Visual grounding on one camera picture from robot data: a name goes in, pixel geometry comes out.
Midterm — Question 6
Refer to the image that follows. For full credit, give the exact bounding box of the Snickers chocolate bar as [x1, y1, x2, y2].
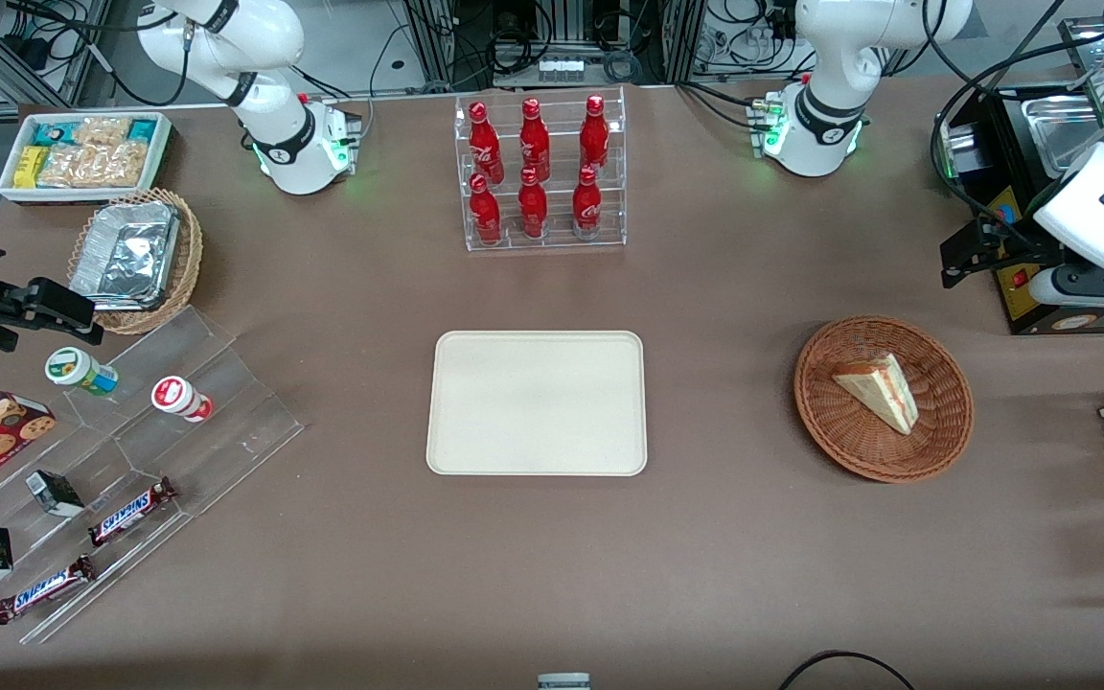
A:
[0, 556, 96, 626]
[88, 477, 176, 547]

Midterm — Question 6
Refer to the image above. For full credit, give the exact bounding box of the light wicker basket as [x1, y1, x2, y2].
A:
[68, 188, 204, 335]

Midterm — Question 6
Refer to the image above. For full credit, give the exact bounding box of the white rectangular snack bin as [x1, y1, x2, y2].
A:
[0, 112, 173, 205]

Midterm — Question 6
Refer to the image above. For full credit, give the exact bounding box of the red cola bottle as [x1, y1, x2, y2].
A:
[517, 168, 549, 240]
[469, 173, 502, 246]
[519, 98, 551, 181]
[469, 102, 503, 183]
[572, 165, 604, 241]
[579, 94, 610, 173]

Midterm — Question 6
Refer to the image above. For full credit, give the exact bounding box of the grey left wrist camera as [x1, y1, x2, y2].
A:
[1029, 261, 1104, 311]

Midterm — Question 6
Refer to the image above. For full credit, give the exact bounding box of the clear rice cracker bag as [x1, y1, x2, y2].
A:
[37, 144, 98, 189]
[73, 117, 132, 150]
[92, 142, 150, 189]

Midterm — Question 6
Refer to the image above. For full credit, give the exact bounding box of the black cable loop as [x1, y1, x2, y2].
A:
[778, 651, 917, 690]

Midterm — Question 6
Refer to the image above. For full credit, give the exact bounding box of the clear acrylic stepped display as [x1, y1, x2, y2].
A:
[0, 307, 305, 645]

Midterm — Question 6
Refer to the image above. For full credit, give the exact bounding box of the black food warmer cabinet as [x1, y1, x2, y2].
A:
[935, 17, 1104, 336]

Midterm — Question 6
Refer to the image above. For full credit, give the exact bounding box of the clear acrylic bottle rack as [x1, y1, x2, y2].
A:
[454, 86, 628, 253]

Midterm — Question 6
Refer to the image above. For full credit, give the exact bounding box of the steel warmer pan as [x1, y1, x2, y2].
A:
[1022, 93, 1104, 179]

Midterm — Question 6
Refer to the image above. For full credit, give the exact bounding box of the brown wicker basket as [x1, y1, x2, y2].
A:
[793, 316, 976, 483]

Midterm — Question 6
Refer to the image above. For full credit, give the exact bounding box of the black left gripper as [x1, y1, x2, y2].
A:
[940, 216, 1067, 289]

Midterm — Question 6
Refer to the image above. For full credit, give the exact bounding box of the triangular sandwich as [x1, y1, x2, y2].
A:
[832, 353, 920, 436]

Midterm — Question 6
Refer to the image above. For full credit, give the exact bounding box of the aluminium foil container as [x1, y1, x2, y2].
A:
[70, 200, 181, 311]

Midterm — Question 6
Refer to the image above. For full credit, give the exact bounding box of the beige plastic tray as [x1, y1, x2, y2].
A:
[425, 331, 648, 477]

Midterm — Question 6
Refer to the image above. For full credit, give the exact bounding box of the red label yogurt cup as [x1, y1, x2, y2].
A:
[150, 376, 214, 424]

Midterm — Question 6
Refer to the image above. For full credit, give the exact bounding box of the green label yogurt cup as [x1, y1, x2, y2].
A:
[44, 347, 119, 397]

